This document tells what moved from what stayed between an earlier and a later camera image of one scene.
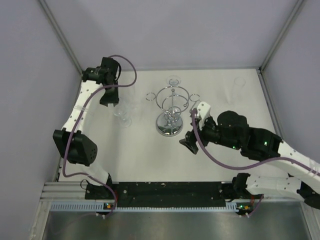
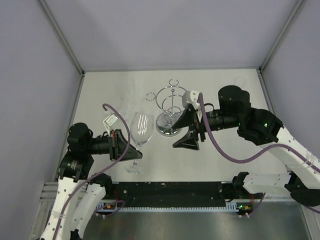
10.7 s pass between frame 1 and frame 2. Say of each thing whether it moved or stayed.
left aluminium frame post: stayed
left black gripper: moved
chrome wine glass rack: stayed
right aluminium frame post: stayed
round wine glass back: moved
